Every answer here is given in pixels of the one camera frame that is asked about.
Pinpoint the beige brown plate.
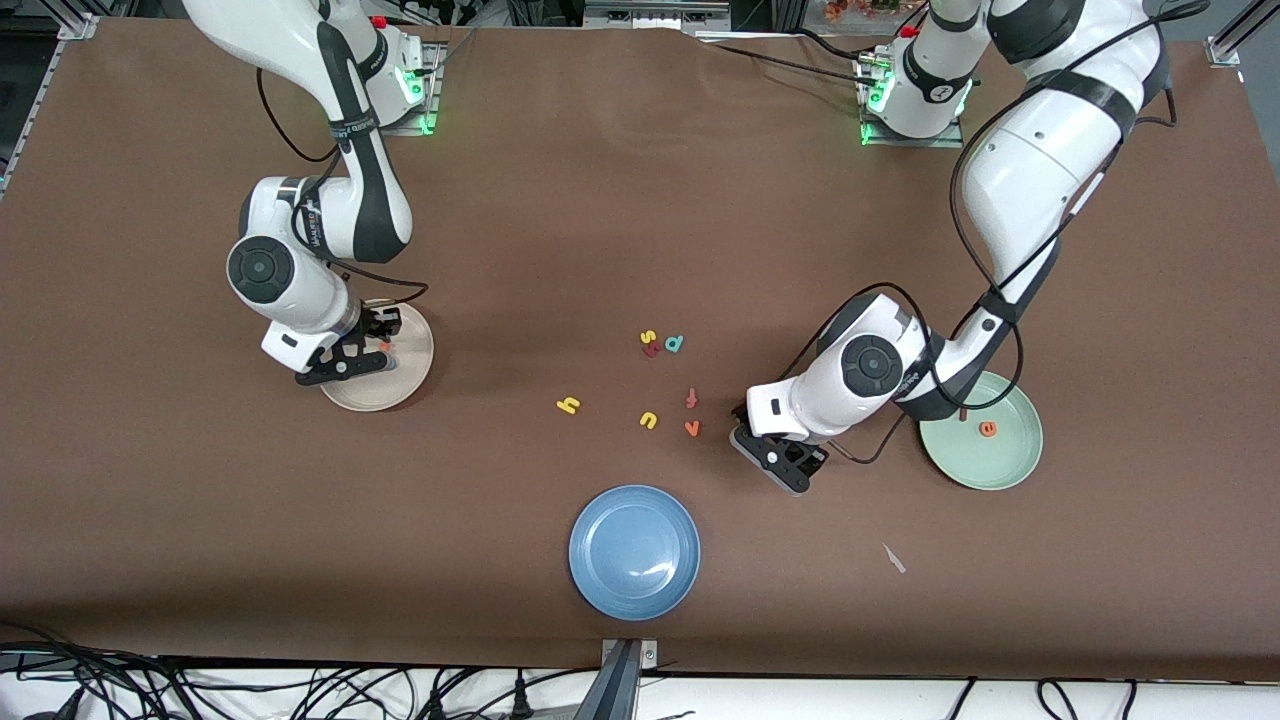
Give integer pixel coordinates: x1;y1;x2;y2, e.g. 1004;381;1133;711
318;298;435;413

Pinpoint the blue plate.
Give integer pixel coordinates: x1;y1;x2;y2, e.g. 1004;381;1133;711
568;484;702;622

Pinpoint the brown table cover sheet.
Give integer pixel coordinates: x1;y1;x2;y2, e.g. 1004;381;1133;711
0;15;1280;683

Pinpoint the light green plate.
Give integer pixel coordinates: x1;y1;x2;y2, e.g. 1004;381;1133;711
918;369;1044;492

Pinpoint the grey metal box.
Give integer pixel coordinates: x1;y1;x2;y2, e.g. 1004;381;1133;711
583;0;733;33

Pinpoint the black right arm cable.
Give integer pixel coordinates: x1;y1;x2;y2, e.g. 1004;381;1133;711
255;65;431;306

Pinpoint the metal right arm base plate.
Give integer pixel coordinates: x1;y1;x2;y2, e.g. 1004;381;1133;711
375;40;445;137

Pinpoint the grey metal camera bracket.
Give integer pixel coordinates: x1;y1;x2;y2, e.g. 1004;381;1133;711
575;638;661;720

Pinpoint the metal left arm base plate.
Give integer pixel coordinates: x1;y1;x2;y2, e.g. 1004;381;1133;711
855;50;967;150

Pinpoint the black cable on table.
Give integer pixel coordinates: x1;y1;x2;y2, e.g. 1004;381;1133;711
700;28;881;89

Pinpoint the aluminium frame rail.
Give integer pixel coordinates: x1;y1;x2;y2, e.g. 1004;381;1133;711
1205;0;1280;166
0;15;101;196

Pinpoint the black cable bundle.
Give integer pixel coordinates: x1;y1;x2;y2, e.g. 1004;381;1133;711
0;622;561;720

